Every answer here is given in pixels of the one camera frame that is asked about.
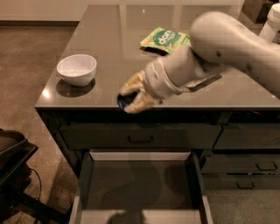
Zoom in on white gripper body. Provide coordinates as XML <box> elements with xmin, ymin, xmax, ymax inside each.
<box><xmin>144</xmin><ymin>55</ymin><xmax>190</xmax><ymax>100</ymax></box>

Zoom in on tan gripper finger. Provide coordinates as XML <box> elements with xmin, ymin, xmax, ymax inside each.
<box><xmin>124</xmin><ymin>92</ymin><xmax>158</xmax><ymax>114</ymax></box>
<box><xmin>119</xmin><ymin>70</ymin><xmax>145</xmax><ymax>96</ymax></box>

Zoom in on dark blue rxbar wrapper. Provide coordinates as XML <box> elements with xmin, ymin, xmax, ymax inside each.
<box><xmin>117</xmin><ymin>92</ymin><xmax>138</xmax><ymax>110</ymax></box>

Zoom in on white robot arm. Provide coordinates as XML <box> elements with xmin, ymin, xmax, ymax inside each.
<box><xmin>120</xmin><ymin>11</ymin><xmax>280</xmax><ymax>114</ymax></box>

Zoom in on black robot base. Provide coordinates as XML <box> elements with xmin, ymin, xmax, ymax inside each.
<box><xmin>0</xmin><ymin>129</ymin><xmax>70</xmax><ymax>224</ymax></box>

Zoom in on closed top drawer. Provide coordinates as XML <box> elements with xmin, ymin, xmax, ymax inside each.
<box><xmin>59</xmin><ymin>123</ymin><xmax>221</xmax><ymax>150</ymax></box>

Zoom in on open middle drawer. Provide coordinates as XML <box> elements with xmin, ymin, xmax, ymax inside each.
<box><xmin>69</xmin><ymin>150</ymin><xmax>214</xmax><ymax>224</ymax></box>

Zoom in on clear plastic water bottle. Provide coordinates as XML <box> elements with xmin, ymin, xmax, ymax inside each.
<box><xmin>184</xmin><ymin>73</ymin><xmax>221</xmax><ymax>88</ymax></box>

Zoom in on green snack bag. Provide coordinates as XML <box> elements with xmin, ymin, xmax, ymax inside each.
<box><xmin>140</xmin><ymin>27</ymin><xmax>190</xmax><ymax>53</ymax></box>

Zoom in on white ceramic bowl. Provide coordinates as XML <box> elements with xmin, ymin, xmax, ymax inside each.
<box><xmin>57</xmin><ymin>54</ymin><xmax>97</xmax><ymax>87</ymax></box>

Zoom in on white canister with label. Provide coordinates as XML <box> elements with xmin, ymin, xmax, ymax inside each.
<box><xmin>259</xmin><ymin>3</ymin><xmax>280</xmax><ymax>44</ymax></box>

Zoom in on right cabinet drawers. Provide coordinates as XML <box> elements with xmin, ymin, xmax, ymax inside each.
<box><xmin>199</xmin><ymin>111</ymin><xmax>280</xmax><ymax>190</ymax></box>

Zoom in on black top drawer handle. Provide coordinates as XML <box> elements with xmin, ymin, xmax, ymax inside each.
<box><xmin>128</xmin><ymin>136</ymin><xmax>154</xmax><ymax>144</ymax></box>

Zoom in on black cable on floor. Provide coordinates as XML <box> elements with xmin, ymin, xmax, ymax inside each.
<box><xmin>28</xmin><ymin>166</ymin><xmax>43</xmax><ymax>201</ymax></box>

